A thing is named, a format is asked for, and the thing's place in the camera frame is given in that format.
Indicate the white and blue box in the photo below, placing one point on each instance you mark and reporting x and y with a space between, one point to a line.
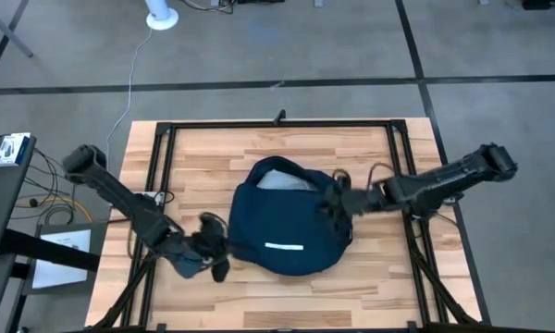
9 150

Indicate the grey metal pole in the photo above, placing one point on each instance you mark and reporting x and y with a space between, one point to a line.
9 32

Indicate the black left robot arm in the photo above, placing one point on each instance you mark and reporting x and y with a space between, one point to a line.
120 194

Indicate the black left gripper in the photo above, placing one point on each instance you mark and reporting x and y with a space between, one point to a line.
208 242

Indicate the black desk crossbar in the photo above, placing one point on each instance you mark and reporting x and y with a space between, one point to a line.
51 250

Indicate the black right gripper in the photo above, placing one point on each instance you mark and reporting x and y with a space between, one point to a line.
356 201

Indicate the grey board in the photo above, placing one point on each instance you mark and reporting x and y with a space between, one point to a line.
97 287

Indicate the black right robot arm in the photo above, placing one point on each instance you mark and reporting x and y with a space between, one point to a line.
444 182

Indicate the clear mesh zip pouch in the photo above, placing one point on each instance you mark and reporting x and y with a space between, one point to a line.
282 181

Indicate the small black bracket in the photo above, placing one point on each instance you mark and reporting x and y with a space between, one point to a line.
280 115

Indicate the white paper sheet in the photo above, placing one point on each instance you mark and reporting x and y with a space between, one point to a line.
60 259

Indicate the black metal table frame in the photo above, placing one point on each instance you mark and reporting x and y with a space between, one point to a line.
203 125

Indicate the dark navy duffel bag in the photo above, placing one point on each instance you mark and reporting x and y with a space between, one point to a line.
287 222

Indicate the white pedestal stand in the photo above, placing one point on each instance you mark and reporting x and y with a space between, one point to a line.
162 18

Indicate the dark side desk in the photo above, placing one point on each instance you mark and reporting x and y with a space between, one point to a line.
0 208

